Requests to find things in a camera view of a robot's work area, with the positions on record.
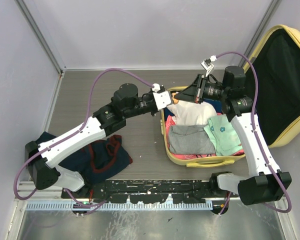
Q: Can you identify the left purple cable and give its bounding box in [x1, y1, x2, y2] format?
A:
[13, 68, 161, 216]

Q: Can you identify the small orange wooden object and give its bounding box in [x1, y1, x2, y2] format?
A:
[171, 92, 180, 105]

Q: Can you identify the yellow suitcase black lining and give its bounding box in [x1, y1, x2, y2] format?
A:
[161, 25, 300, 168]

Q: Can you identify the aluminium corner post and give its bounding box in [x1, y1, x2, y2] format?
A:
[15, 0, 67, 75]
[240, 0, 282, 58]

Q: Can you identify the white cloth garment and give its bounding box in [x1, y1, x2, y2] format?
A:
[167, 100, 217, 126]

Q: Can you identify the pink patterned shirt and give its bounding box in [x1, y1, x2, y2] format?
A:
[164, 114, 246, 160]

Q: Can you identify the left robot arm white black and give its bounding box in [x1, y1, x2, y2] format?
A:
[25, 83, 161, 198]

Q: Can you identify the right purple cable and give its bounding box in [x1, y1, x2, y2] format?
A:
[209, 51, 293, 216]

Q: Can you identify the left aluminium corner post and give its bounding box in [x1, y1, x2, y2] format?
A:
[15, 0, 67, 75]

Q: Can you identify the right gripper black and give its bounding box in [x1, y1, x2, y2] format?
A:
[173, 74, 228, 104]

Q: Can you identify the grey shirt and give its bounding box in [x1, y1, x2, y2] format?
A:
[168, 125, 216, 155]

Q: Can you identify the green tissue packet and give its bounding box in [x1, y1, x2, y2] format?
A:
[204, 114, 243, 156]

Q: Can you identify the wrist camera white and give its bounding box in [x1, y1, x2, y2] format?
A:
[152, 83, 173, 111]
[201, 55, 217, 77]

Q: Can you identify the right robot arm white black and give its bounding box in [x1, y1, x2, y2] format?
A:
[175, 65, 292, 206]

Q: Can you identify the navy garment red trim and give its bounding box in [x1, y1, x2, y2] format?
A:
[59, 134, 133, 185]

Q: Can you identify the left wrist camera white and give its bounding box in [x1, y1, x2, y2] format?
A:
[152, 83, 173, 111]

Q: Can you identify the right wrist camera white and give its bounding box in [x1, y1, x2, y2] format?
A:
[201, 55, 217, 77]

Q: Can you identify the blue shirt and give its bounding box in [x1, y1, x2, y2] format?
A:
[163, 98, 223, 118]

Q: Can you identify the aluminium rail frame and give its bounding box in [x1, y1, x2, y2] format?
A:
[14, 178, 288, 212]

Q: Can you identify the right aluminium corner post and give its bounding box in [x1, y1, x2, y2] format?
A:
[240, 0, 282, 58]

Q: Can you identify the purple cable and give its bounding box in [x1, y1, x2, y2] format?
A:
[209, 51, 293, 216]
[13, 68, 161, 216]

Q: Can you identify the black mounting base plate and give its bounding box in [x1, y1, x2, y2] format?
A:
[61, 180, 239, 205]

